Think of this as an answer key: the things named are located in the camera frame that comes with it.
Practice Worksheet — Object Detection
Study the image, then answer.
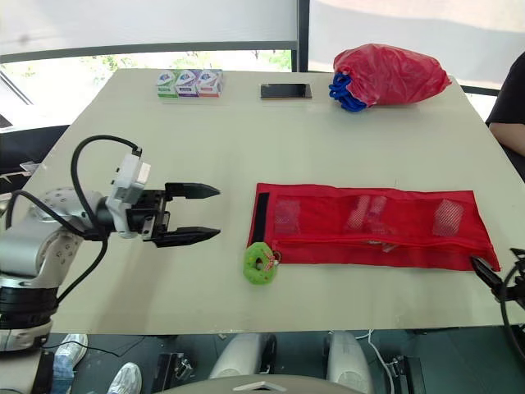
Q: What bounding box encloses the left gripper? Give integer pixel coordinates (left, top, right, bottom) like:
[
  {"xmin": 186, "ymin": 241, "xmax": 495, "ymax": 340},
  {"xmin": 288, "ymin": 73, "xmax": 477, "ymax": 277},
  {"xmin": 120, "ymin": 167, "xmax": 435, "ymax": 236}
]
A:
[{"xmin": 125, "ymin": 182, "xmax": 223, "ymax": 249}]

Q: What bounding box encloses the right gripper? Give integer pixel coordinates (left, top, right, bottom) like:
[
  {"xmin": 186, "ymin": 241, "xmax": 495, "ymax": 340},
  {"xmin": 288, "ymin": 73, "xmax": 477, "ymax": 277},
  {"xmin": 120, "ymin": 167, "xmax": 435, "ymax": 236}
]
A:
[{"xmin": 468, "ymin": 254, "xmax": 525, "ymax": 309}]

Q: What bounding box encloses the red mesh pouch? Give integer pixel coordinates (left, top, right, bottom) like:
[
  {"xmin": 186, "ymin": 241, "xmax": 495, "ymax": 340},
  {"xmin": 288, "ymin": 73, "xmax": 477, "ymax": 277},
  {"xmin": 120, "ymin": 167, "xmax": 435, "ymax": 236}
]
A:
[{"xmin": 246, "ymin": 181, "xmax": 502, "ymax": 273}]

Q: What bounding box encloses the small white pack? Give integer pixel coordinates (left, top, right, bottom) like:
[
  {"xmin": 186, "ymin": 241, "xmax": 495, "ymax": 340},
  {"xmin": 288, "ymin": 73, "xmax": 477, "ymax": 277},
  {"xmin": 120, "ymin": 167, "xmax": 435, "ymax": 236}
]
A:
[
  {"xmin": 431, "ymin": 198, "xmax": 465, "ymax": 238},
  {"xmin": 345, "ymin": 194, "xmax": 390, "ymax": 231},
  {"xmin": 273, "ymin": 199, "xmax": 301, "ymax": 236}
]

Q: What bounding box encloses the green donut toy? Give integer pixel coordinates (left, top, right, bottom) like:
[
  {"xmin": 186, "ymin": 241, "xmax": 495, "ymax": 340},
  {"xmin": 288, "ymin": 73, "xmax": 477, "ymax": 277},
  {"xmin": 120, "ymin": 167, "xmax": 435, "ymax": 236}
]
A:
[{"xmin": 244, "ymin": 241, "xmax": 285, "ymax": 286}]

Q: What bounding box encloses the purple soap pack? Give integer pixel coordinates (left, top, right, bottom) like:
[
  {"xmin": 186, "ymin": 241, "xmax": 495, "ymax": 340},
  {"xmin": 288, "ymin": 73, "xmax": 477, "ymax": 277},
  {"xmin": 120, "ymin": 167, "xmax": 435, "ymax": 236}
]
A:
[{"xmin": 174, "ymin": 69, "xmax": 202, "ymax": 99}]

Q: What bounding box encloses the green soap pack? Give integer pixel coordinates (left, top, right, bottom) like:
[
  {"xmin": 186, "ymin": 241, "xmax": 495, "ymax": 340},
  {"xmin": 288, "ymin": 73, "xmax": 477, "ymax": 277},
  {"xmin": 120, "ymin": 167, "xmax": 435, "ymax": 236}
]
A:
[{"xmin": 155, "ymin": 69, "xmax": 180, "ymax": 99}]

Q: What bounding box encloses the orange soap pack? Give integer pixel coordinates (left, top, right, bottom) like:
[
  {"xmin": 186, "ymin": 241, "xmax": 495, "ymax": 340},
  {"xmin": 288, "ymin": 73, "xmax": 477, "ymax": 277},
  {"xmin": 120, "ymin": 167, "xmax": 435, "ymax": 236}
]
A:
[{"xmin": 196, "ymin": 68, "xmax": 225, "ymax": 99}]

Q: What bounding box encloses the black smartphone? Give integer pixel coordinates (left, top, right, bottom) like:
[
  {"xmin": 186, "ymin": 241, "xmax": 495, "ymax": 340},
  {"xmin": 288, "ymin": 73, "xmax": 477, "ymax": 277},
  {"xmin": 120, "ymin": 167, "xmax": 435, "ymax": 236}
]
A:
[{"xmin": 259, "ymin": 82, "xmax": 313, "ymax": 101}]

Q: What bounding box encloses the robot body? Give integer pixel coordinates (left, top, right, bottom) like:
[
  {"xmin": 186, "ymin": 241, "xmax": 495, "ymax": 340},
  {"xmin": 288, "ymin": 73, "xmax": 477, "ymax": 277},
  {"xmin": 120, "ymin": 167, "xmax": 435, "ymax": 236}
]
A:
[{"xmin": 155, "ymin": 330, "xmax": 375, "ymax": 394}]

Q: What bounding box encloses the person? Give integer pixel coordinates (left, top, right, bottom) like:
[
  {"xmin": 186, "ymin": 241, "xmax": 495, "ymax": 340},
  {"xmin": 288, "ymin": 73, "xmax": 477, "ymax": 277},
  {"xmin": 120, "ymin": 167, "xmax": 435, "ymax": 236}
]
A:
[
  {"xmin": 52, "ymin": 332, "xmax": 144, "ymax": 394},
  {"xmin": 485, "ymin": 52, "xmax": 525, "ymax": 160}
]

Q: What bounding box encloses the red plastic bag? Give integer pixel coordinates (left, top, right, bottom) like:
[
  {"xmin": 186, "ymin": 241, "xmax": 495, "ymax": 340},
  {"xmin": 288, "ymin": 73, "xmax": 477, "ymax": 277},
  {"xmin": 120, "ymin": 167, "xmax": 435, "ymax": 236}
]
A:
[{"xmin": 332, "ymin": 43, "xmax": 453, "ymax": 109}]

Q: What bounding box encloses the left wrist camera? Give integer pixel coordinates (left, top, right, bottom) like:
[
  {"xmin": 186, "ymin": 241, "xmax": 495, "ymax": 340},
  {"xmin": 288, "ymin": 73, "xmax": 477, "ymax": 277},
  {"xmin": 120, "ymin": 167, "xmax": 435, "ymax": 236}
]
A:
[{"xmin": 106, "ymin": 153, "xmax": 152, "ymax": 240}]

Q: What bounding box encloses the white cable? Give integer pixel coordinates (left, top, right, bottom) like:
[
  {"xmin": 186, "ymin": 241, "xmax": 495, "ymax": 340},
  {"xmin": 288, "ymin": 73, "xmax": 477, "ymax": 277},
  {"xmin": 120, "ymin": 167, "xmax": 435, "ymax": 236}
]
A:
[{"xmin": 354, "ymin": 328, "xmax": 395, "ymax": 373}]

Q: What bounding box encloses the blue cord bundle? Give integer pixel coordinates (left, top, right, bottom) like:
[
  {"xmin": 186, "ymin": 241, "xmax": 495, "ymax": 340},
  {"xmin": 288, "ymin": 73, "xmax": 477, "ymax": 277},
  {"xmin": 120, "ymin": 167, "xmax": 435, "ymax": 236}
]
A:
[{"xmin": 328, "ymin": 71, "xmax": 371, "ymax": 114}]

